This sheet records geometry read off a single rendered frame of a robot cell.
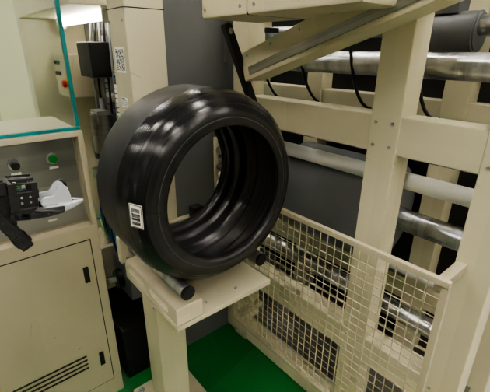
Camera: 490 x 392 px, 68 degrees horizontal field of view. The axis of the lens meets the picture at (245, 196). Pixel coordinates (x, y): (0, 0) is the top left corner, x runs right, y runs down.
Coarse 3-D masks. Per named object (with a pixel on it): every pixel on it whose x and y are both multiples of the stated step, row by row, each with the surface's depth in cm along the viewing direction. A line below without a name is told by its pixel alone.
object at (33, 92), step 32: (0, 0) 107; (32, 0) 111; (0, 32) 109; (32, 32) 114; (64, 32) 119; (0, 64) 111; (32, 64) 116; (64, 64) 122; (0, 96) 113; (32, 96) 119; (64, 96) 125; (0, 128) 116; (32, 128) 121; (64, 128) 127
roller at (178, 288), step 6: (162, 276) 109; (168, 276) 107; (168, 282) 106; (174, 282) 104; (180, 282) 103; (186, 282) 103; (174, 288) 104; (180, 288) 102; (186, 288) 101; (192, 288) 102; (180, 294) 101; (186, 294) 101; (192, 294) 103
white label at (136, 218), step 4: (128, 204) 85; (132, 204) 84; (132, 208) 84; (136, 208) 84; (140, 208) 83; (132, 212) 85; (136, 212) 84; (140, 212) 84; (132, 216) 85; (136, 216) 85; (140, 216) 84; (132, 220) 86; (136, 220) 85; (140, 220) 84; (132, 224) 86; (136, 224) 86; (140, 224) 85; (140, 228) 85
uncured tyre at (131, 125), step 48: (144, 96) 99; (192, 96) 89; (240, 96) 96; (144, 144) 84; (192, 144) 87; (240, 144) 129; (144, 192) 84; (240, 192) 134; (144, 240) 89; (192, 240) 127; (240, 240) 123
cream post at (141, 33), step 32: (128, 0) 104; (160, 0) 110; (128, 32) 106; (160, 32) 112; (128, 64) 110; (160, 64) 115; (128, 96) 115; (160, 320) 147; (160, 352) 152; (160, 384) 162
